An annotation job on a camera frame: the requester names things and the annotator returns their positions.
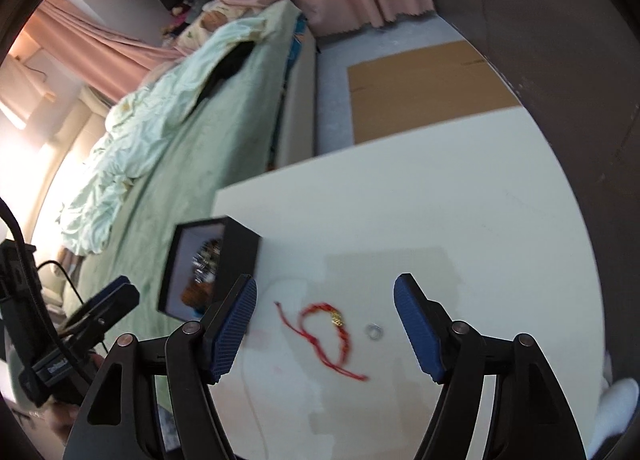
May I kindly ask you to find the black jewelry box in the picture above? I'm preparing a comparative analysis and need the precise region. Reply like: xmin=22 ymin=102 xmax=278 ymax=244
xmin=157 ymin=216 xmax=262 ymax=321

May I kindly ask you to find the light green duvet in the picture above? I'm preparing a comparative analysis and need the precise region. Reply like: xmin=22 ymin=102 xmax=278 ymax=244
xmin=54 ymin=3 xmax=302 ymax=256

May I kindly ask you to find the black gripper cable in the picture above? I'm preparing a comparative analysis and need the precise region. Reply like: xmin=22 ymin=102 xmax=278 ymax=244
xmin=0 ymin=196 xmax=116 ymax=356

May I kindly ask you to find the floral pillow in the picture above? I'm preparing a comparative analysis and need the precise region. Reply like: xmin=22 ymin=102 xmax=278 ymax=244
xmin=175 ymin=1 xmax=259 ymax=54

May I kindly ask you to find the pink curtain at window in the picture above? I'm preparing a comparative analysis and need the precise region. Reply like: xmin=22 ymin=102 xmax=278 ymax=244
xmin=1 ymin=0 xmax=183 ymax=102

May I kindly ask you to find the green bed mattress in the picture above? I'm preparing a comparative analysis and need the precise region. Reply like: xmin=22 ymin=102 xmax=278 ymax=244
xmin=29 ymin=0 xmax=319 ymax=421

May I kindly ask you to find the person's left hand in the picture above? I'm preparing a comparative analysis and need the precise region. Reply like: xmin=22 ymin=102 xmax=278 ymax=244
xmin=32 ymin=398 xmax=80 ymax=445

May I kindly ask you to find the grey metal chain bracelet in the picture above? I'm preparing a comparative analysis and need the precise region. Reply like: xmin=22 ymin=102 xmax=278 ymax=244
xmin=188 ymin=237 xmax=225 ymax=285

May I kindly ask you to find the red braided string bracelet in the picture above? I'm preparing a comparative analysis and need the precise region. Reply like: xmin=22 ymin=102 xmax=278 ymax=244
xmin=273 ymin=300 xmax=370 ymax=383

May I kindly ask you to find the flat cardboard sheet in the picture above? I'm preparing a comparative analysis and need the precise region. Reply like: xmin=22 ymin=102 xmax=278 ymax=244
xmin=348 ymin=40 xmax=520 ymax=145

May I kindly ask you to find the stuffed toys pile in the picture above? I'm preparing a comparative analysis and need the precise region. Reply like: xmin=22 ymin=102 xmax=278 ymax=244
xmin=160 ymin=0 xmax=214 ymax=38

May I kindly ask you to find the brown rudraksha bead bracelet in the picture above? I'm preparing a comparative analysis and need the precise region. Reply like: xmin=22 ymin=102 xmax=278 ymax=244
xmin=180 ymin=279 xmax=217 ymax=308

